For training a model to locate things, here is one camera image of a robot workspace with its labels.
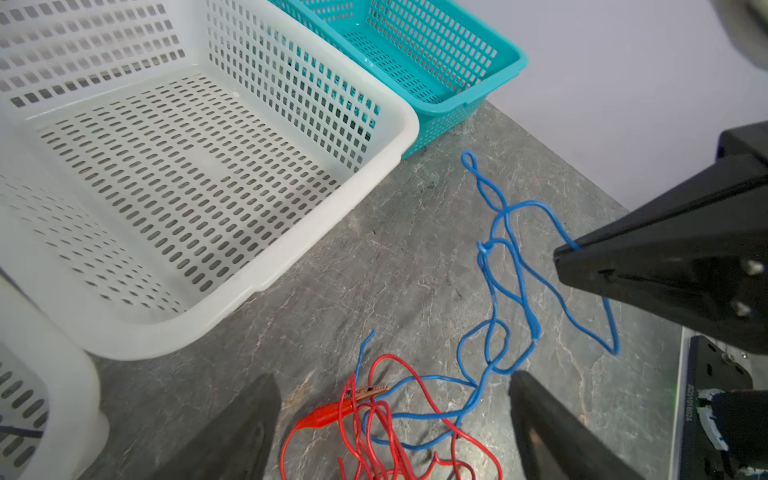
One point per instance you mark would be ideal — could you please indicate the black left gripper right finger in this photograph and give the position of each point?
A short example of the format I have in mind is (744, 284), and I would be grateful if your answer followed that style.
(552, 443)

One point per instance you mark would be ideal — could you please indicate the white plastic basket middle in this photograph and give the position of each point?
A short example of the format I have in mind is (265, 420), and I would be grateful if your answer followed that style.
(162, 161)

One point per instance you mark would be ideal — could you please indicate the white plastic basket left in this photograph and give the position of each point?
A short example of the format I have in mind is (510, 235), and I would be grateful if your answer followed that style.
(51, 423)

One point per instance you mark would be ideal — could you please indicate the white plastic basket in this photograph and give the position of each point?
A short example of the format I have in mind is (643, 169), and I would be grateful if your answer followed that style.
(162, 161)
(51, 423)

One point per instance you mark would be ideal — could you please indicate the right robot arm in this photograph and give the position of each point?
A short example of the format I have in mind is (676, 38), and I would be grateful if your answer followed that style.
(732, 420)

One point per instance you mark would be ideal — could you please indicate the teal plastic basket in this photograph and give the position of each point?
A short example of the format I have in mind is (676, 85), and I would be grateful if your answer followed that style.
(436, 55)

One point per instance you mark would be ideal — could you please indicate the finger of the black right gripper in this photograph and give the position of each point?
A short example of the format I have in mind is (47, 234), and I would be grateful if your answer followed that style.
(696, 255)

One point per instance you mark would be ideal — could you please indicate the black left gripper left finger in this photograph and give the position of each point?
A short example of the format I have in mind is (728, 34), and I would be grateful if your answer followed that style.
(234, 445)

